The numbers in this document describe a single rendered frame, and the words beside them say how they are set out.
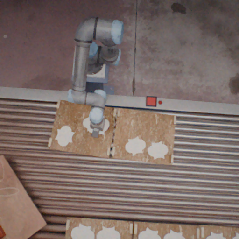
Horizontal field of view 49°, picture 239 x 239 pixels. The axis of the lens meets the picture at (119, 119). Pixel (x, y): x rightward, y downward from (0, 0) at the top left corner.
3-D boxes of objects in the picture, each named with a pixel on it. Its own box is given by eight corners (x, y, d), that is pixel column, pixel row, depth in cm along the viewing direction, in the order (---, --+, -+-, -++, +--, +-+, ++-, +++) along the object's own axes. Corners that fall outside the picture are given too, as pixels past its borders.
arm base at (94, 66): (83, 51, 196) (82, 45, 186) (102, 56, 196) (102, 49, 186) (78, 69, 192) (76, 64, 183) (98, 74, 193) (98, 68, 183)
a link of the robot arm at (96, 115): (104, 107, 145) (101, 122, 143) (104, 112, 156) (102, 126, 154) (90, 105, 145) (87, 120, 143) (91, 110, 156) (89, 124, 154)
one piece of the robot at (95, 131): (85, 131, 155) (87, 137, 171) (100, 135, 155) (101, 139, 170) (90, 112, 158) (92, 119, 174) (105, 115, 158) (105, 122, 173)
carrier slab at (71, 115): (59, 100, 184) (59, 99, 183) (116, 108, 185) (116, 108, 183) (48, 149, 175) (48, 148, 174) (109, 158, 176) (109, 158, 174)
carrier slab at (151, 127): (117, 108, 185) (117, 107, 183) (175, 115, 185) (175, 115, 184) (111, 158, 176) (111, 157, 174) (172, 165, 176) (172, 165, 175)
